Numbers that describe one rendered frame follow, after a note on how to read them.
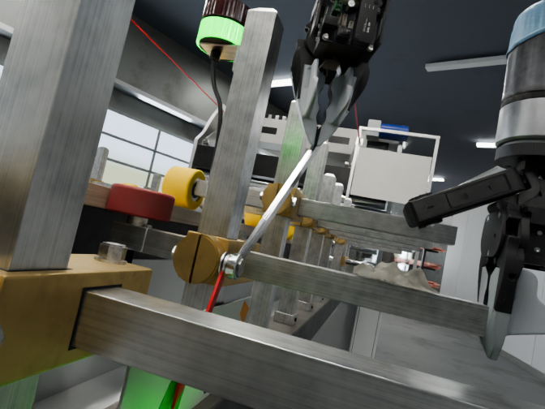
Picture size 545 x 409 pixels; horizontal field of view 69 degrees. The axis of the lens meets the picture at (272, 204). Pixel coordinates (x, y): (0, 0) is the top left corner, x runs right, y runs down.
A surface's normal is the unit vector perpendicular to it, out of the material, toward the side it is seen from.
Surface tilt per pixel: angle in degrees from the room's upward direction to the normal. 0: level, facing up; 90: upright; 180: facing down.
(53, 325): 90
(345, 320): 90
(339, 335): 90
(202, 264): 90
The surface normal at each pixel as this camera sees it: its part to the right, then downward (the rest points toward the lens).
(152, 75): 0.77, 0.11
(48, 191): 0.94, 0.18
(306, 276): -0.25, -0.14
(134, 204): 0.09, -0.07
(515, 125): -0.85, -0.21
